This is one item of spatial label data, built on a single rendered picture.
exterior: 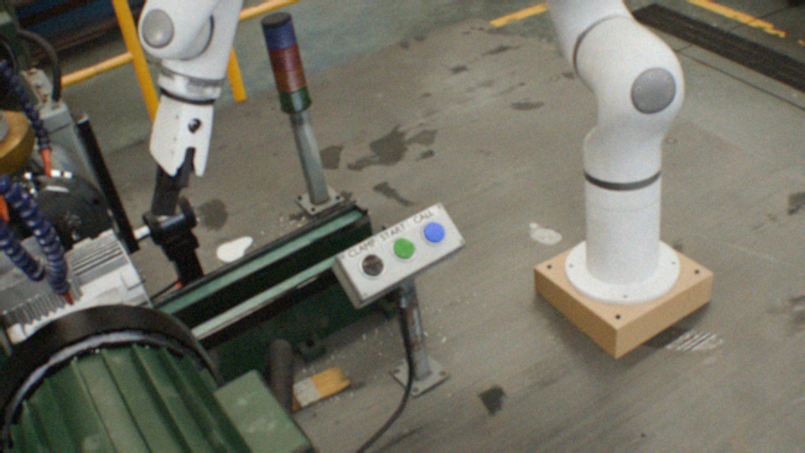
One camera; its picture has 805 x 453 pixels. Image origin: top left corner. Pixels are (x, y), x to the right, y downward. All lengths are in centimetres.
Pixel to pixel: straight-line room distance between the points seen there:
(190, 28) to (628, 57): 54
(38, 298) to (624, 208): 85
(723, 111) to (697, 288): 231
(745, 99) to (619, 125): 265
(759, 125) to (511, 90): 171
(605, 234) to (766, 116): 241
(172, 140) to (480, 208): 74
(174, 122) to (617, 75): 57
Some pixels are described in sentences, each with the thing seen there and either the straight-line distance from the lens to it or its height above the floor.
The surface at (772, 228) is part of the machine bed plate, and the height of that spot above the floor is 80.
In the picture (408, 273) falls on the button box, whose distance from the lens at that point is 105.
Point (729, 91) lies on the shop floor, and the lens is 375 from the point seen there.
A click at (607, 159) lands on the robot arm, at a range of 115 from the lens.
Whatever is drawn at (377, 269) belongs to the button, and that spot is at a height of 107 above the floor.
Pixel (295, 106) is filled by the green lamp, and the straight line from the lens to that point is 153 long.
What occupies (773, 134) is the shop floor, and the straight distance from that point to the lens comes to 345.
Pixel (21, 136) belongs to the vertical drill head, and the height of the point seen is 133.
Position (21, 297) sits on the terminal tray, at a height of 112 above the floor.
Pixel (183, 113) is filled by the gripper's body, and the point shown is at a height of 129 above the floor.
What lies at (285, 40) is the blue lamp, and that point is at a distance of 148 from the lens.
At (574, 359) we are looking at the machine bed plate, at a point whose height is 80.
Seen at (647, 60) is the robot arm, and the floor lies 127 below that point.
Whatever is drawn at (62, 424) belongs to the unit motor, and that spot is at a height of 136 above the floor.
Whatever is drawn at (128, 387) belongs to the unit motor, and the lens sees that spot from 55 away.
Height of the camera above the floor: 171
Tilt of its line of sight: 36 degrees down
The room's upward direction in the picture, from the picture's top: 10 degrees counter-clockwise
